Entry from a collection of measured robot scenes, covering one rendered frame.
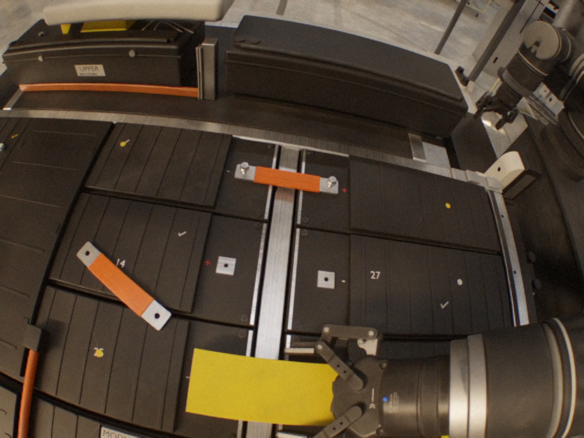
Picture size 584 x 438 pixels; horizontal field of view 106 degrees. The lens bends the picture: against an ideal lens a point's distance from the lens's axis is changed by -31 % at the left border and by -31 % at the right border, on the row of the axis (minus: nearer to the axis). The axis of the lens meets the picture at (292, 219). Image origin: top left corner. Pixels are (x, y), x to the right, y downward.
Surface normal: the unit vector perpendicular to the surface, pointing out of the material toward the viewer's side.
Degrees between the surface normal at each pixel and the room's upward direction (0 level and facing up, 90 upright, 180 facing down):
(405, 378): 47
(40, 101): 0
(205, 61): 90
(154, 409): 0
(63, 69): 90
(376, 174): 0
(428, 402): 40
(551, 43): 88
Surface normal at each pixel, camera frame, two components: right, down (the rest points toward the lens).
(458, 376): -0.46, -0.72
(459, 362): -0.38, -0.86
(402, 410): -0.52, -0.24
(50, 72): -0.08, 0.87
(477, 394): -0.50, -0.50
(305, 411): 0.16, -0.47
